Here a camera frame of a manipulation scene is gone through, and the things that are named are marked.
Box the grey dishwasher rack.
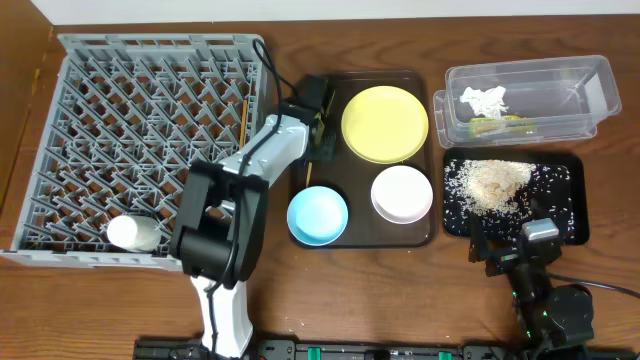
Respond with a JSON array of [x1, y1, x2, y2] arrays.
[[2, 34, 269, 271]]

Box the green snack wrapper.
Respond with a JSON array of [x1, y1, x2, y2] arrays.
[[468, 115, 536, 138]]

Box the white tissue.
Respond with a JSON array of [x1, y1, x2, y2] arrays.
[[459, 86, 508, 119]]

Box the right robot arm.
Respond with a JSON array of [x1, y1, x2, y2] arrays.
[[469, 214, 594, 359]]

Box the clear plastic bin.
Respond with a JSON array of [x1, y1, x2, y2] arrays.
[[433, 55, 622, 148]]

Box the white cup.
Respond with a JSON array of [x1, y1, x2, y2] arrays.
[[107, 215, 162, 252]]

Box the white bowl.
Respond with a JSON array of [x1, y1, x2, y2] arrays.
[[370, 165, 434, 225]]

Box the black waste tray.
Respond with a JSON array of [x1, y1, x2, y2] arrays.
[[443, 148, 589, 245]]

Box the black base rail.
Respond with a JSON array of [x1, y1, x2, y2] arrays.
[[132, 339, 518, 360]]

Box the rice and food scraps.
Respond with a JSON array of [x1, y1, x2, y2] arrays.
[[443, 159, 576, 242]]

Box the light blue bowl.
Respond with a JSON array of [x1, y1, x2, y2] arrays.
[[286, 186, 349, 247]]

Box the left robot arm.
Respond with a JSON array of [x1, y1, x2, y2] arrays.
[[170, 75, 335, 359]]

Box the yellow plate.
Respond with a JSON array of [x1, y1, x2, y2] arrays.
[[341, 86, 429, 164]]

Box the dark brown serving tray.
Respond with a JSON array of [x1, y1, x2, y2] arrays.
[[290, 70, 438, 249]]

